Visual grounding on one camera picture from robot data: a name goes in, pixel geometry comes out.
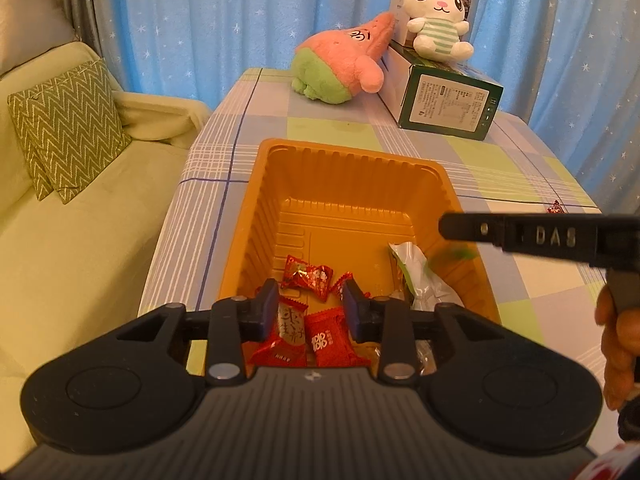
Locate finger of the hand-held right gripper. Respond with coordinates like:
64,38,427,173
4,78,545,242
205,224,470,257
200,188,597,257
438,212,591,267

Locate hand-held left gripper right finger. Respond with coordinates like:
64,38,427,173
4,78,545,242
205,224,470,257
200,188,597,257
341,278,511,387

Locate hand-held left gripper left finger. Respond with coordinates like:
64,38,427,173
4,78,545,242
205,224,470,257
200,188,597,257
112,279,279,387

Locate red candy large character print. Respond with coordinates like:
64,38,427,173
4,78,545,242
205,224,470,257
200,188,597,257
248,299,309,367

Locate red candy round print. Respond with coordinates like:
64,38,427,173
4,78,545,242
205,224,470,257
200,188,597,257
331,271,355,297

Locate large red snack packet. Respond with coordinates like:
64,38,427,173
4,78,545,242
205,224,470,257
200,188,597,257
304,308,373,368

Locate dark red foil candy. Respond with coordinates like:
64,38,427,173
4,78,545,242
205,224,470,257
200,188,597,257
281,255,335,302

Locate long green snack packet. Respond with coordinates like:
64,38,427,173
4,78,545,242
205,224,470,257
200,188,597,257
388,241,466,313

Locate brown candy clear wrapper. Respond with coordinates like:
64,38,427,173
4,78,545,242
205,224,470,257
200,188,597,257
412,339,438,377

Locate orange plastic tray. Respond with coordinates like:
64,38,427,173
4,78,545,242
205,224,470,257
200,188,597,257
218,137,502,378

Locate person's right hand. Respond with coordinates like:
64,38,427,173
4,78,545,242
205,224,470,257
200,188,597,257
595,284,640,412

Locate checked tablecloth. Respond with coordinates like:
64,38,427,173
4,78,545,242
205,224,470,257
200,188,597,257
137,66,640,480

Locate green carton box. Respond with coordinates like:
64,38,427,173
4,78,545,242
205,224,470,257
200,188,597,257
380,40,504,142

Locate pale green sofa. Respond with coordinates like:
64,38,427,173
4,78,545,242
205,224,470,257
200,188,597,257
0,40,212,413

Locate white rabbit plush toy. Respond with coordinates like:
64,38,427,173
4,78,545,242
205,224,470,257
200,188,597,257
397,0,475,62

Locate pink and green plush toy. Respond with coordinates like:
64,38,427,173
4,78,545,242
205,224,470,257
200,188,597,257
291,12,396,106

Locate green chevron cushion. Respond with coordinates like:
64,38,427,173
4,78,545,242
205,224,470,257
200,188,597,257
7,57,132,205

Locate blue star curtain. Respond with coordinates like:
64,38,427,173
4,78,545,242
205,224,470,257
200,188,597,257
117,0,640,221

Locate grey curtain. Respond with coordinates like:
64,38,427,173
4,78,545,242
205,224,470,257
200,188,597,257
55,0,133,92

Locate grey cushion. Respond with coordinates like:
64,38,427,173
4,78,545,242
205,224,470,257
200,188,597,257
0,0,78,77

